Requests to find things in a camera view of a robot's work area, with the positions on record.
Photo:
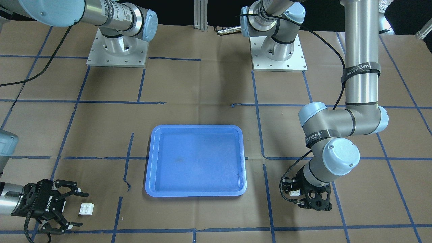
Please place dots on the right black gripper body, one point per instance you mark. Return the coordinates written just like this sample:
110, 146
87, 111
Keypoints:
33, 199

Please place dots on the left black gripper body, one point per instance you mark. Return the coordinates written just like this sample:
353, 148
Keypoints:
301, 184

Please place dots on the white block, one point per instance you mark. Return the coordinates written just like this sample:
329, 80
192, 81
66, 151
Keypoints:
86, 209
294, 193

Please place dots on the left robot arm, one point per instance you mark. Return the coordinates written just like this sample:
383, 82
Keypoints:
326, 130

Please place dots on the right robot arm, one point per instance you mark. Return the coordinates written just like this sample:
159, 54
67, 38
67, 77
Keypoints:
124, 32

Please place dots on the blue plastic tray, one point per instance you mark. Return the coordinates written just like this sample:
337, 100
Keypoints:
196, 161

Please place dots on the brown paper table cover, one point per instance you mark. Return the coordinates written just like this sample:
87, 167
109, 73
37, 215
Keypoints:
93, 125

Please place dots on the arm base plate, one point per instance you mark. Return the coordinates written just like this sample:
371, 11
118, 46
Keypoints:
268, 55
111, 49

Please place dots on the aluminium frame post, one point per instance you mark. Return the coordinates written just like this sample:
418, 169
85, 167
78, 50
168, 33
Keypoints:
200, 15

